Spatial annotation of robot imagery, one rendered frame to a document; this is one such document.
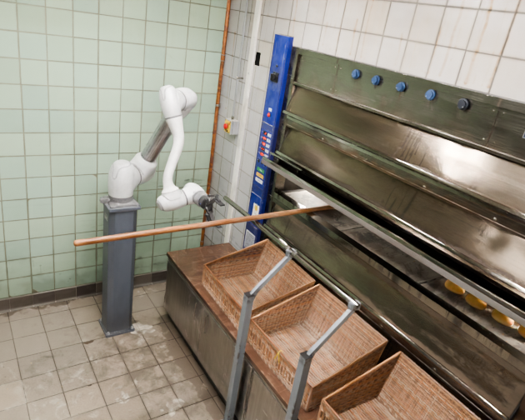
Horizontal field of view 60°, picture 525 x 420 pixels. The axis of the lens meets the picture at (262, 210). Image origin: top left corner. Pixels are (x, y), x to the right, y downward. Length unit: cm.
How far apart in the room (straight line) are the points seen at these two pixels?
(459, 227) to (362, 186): 57
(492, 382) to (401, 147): 108
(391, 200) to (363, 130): 39
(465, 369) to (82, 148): 268
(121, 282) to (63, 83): 136
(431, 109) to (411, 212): 47
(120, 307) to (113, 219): 70
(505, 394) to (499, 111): 113
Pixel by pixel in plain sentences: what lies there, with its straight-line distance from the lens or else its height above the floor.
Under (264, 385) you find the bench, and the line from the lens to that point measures 252.
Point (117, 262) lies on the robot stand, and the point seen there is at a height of 60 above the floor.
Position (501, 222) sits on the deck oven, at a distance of 202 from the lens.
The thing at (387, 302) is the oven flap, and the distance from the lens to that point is 246.
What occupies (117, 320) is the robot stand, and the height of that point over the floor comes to 13.
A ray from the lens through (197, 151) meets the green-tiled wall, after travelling 373.
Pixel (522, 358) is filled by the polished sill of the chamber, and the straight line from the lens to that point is 214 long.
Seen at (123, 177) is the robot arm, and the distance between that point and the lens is 297.
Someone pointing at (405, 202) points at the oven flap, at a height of 154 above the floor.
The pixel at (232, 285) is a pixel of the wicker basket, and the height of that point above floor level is 59.
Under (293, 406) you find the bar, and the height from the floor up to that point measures 68.
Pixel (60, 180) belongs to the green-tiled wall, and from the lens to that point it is 347.
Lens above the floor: 226
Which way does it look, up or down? 23 degrees down
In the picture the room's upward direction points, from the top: 9 degrees clockwise
